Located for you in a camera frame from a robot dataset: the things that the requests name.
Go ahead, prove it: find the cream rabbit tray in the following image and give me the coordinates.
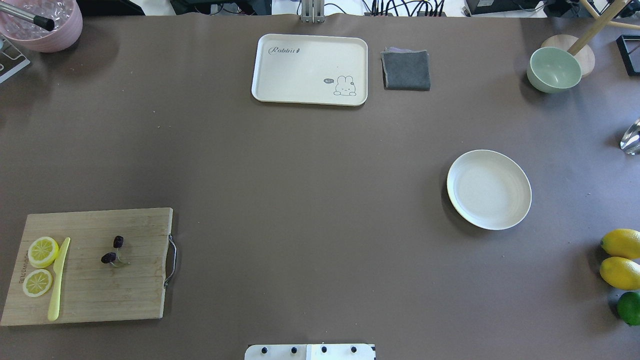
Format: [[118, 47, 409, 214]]
[[251, 33, 369, 107]]

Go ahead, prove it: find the grey folded cloth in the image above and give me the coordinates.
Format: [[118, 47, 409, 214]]
[[381, 47, 431, 91]]

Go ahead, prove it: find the white round plate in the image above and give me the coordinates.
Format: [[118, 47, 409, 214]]
[[446, 149, 533, 231]]

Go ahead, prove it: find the green bowl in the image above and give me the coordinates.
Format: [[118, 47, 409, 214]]
[[526, 47, 582, 94]]

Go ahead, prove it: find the wooden cutting board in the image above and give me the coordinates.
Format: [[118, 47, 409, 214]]
[[1, 207, 173, 327]]

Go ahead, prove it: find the lemon slice upper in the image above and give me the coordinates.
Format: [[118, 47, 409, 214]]
[[27, 236, 60, 269]]

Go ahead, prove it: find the lemon slice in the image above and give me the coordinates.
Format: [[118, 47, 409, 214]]
[[27, 236, 60, 269], [22, 268, 54, 297]]

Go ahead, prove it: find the wooden cup tree stand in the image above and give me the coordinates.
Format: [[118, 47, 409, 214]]
[[541, 0, 639, 78]]

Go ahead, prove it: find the yellow plastic knife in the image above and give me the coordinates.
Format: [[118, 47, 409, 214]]
[[46, 237, 71, 322]]

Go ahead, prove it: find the lemon slice lower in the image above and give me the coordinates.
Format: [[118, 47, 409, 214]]
[[22, 268, 54, 297]]

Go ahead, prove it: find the pink bowl with ice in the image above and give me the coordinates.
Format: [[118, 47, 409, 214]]
[[0, 0, 83, 53]]

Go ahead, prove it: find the yellow lemon outer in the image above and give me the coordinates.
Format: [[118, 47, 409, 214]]
[[599, 228, 640, 260]]

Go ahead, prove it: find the metal scoop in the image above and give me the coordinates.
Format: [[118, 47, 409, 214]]
[[619, 118, 640, 155]]

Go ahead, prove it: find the yellow lemon near lime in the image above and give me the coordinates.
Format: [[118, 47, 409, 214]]
[[599, 256, 640, 291]]

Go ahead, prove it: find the black muddler in bowl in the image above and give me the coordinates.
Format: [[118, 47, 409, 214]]
[[0, 1, 55, 32]]

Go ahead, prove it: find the white cup rack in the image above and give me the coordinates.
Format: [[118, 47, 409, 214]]
[[0, 35, 31, 84]]

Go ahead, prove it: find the green lime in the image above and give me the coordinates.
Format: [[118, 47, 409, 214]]
[[616, 291, 640, 326]]

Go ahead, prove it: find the aluminium frame post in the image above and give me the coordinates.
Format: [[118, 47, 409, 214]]
[[299, 0, 325, 24]]

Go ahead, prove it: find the white mounting base plate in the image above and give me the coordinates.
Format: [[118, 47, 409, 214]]
[[244, 342, 377, 360]]

